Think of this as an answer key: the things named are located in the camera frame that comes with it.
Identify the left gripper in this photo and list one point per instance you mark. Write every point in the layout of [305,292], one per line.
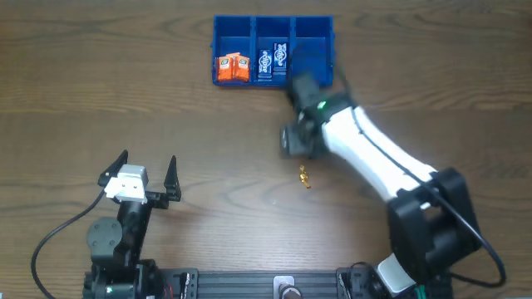
[158,200]

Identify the gold candy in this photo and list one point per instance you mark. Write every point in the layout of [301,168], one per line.
[304,176]

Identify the blue candy pack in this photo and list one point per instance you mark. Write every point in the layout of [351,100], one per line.
[280,56]
[265,62]

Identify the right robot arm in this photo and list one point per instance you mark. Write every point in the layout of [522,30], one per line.
[374,149]

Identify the orange candy box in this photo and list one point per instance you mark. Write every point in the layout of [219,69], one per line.
[242,68]
[225,70]

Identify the blue tray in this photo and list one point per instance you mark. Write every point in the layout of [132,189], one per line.
[232,33]

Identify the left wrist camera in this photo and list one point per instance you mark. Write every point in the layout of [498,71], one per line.
[126,182]

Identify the mounting rail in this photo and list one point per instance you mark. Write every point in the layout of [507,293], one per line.
[241,284]

